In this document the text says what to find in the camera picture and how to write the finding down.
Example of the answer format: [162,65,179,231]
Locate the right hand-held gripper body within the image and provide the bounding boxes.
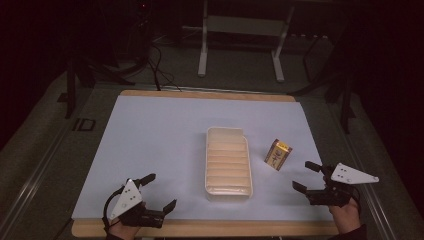
[305,162,380,208]

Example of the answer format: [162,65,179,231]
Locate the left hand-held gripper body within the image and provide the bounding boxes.
[109,178,167,230]

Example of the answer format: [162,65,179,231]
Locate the yellow patterned small box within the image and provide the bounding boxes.
[263,138,294,172]

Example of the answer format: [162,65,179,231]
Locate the white ribbed plastic tray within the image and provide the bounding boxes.
[204,126,254,202]

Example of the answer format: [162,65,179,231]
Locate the person's left hand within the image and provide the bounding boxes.
[107,217,142,240]

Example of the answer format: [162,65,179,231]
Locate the person's right hand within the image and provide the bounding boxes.
[327,194,363,236]

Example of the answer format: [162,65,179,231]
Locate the white table mat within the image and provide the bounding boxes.
[71,94,334,222]

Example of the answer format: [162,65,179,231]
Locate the black stand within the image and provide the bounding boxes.
[56,56,136,120]
[288,33,358,135]

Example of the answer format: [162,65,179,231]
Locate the dark box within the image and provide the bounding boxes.
[303,34,336,83]

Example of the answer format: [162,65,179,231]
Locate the white metal stand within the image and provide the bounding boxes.
[197,0,296,83]

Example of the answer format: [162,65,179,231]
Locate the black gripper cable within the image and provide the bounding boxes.
[101,186,126,234]
[349,185,363,215]

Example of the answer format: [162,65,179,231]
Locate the metal rail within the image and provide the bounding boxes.
[333,103,401,240]
[0,119,76,240]

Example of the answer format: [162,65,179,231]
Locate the black floor cables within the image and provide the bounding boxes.
[146,43,183,93]

